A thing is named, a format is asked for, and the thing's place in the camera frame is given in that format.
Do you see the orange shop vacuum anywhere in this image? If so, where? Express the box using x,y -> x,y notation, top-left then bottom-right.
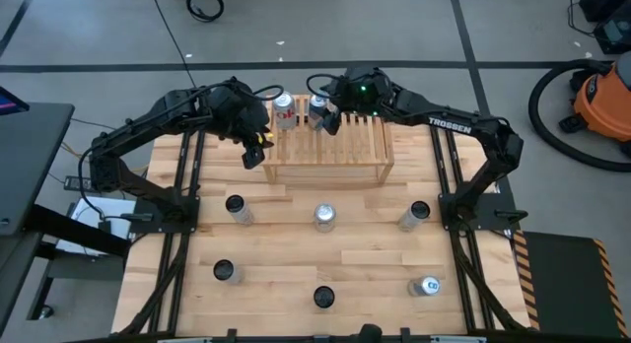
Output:
526,58 -> 631,174
559,50 -> 631,157

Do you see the black mat with hazard stripes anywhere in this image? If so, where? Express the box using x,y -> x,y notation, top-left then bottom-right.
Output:
511,229 -> 631,340

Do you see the Celsius Tropical Vibe can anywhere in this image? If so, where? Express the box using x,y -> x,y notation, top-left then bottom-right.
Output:
312,285 -> 337,309
212,258 -> 244,286
396,199 -> 432,234

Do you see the black power adapter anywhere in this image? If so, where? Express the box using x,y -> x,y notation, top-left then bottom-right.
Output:
62,174 -> 104,194

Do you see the black aluminium table frame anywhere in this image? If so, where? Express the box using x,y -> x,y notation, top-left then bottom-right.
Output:
110,113 -> 536,343

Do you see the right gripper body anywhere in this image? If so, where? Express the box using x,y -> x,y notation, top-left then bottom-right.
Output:
327,66 -> 395,115

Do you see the coiled black cable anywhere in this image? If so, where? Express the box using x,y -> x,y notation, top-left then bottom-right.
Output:
185,0 -> 226,24

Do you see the wooden slatted crate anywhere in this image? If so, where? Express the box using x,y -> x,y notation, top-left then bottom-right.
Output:
260,93 -> 396,187

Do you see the black desk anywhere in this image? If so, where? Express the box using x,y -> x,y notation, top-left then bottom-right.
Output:
0,102 -> 132,329

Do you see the Diet Coke can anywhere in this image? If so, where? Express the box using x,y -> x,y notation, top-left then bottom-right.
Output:
313,202 -> 338,235
271,90 -> 299,132

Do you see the Red Bull can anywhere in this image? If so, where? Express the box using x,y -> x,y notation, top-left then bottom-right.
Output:
307,93 -> 330,133
407,275 -> 442,299

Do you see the person's head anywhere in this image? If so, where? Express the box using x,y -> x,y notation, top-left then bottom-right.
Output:
350,323 -> 385,343

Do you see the laptop screen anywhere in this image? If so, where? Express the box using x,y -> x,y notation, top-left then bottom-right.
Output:
0,85 -> 30,116

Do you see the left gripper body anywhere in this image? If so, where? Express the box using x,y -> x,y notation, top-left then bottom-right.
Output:
206,77 -> 270,147

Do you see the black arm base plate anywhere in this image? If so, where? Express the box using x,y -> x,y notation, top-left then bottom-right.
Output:
438,192 -> 529,232
128,194 -> 202,235

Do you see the black floor cable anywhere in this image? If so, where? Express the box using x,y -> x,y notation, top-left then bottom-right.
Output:
566,0 -> 600,38

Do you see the Celsius Peach Vibe can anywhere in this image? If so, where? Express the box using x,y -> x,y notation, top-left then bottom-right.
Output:
224,193 -> 256,228

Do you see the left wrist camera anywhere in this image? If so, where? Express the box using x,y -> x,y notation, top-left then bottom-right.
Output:
241,145 -> 266,171

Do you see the white box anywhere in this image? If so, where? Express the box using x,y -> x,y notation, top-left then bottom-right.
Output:
54,195 -> 137,258

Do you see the black hanging cable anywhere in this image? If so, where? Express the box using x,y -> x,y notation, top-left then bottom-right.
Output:
147,0 -> 198,91

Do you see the black case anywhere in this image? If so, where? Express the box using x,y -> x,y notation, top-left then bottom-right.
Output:
577,0 -> 631,24
593,12 -> 631,56

